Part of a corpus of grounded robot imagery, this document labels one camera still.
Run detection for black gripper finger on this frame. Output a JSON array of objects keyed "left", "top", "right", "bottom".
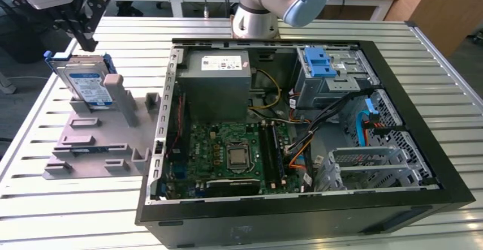
[
  {"left": 52, "top": 12, "right": 90, "bottom": 51},
  {"left": 84, "top": 0, "right": 112, "bottom": 51}
]

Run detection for hard disk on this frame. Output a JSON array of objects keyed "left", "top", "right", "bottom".
[{"left": 43, "top": 50, "right": 116, "bottom": 111}]

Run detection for metal disk bay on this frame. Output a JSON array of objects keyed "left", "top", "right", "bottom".
[{"left": 326, "top": 146, "right": 434, "bottom": 191}]

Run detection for black chair base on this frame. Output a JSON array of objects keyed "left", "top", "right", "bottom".
[{"left": 115, "top": 0, "right": 164, "bottom": 18}]

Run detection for black mesh bin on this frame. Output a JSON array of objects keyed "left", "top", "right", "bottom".
[{"left": 0, "top": 0, "right": 50, "bottom": 64}]

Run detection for white metal stand foot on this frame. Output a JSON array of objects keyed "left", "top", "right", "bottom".
[{"left": 0, "top": 71, "right": 19, "bottom": 94}]

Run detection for grey parts rack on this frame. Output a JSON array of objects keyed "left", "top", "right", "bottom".
[{"left": 42, "top": 73, "right": 164, "bottom": 180}]

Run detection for grey power supply unit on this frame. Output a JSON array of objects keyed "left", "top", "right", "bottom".
[{"left": 176, "top": 49, "right": 253, "bottom": 124}]

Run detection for green motherboard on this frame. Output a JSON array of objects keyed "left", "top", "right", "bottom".
[{"left": 166, "top": 121, "right": 306, "bottom": 200}]

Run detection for CPU socket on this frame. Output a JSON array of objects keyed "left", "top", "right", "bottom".
[{"left": 225, "top": 141, "right": 253, "bottom": 174}]

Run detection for blue plastic drive latch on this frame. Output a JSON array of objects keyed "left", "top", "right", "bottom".
[{"left": 303, "top": 47, "right": 341, "bottom": 79}]

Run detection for silver CPU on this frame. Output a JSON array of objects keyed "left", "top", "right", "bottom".
[{"left": 229, "top": 148, "right": 250, "bottom": 166}]

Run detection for metal drive cage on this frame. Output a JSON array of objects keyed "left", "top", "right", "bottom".
[{"left": 293, "top": 46, "right": 382, "bottom": 111}]

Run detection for black RAM slot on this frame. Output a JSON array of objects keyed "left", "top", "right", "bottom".
[{"left": 261, "top": 121, "right": 275, "bottom": 188}]

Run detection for black graphics card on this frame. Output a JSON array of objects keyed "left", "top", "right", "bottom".
[{"left": 203, "top": 177, "right": 262, "bottom": 197}]

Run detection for dark RAM stick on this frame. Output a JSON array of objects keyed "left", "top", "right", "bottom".
[{"left": 273, "top": 124, "right": 289, "bottom": 187}]

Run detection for black PC case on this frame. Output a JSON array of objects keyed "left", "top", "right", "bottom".
[{"left": 135, "top": 36, "right": 477, "bottom": 249}]

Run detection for wooden cabinet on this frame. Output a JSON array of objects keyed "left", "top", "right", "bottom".
[{"left": 385, "top": 0, "right": 483, "bottom": 57}]

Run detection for yellow wires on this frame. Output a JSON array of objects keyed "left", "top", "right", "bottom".
[{"left": 247, "top": 68, "right": 283, "bottom": 111}]

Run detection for black cable bundle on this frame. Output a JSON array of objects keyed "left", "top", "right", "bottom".
[{"left": 286, "top": 87, "right": 378, "bottom": 156}]

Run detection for orange wires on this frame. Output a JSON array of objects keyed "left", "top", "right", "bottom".
[{"left": 289, "top": 152, "right": 309, "bottom": 174}]

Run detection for blue data wire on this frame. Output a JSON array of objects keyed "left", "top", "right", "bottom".
[{"left": 354, "top": 98, "right": 379, "bottom": 149}]

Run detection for power wire with black plug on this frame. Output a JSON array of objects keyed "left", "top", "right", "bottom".
[{"left": 361, "top": 113, "right": 407, "bottom": 134}]

